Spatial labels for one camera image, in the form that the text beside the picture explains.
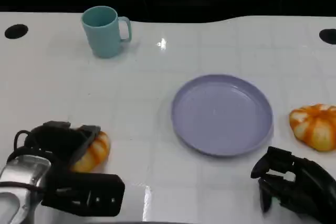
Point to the orange and white bread roll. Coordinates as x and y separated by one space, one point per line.
315 127
95 150

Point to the black round table grommet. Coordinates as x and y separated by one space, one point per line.
328 36
15 31

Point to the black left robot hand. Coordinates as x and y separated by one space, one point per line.
60 142

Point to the pale green mug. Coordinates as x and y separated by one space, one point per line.
102 37

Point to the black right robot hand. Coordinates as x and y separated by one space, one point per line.
309 191

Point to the lilac plate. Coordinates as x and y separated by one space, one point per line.
221 115

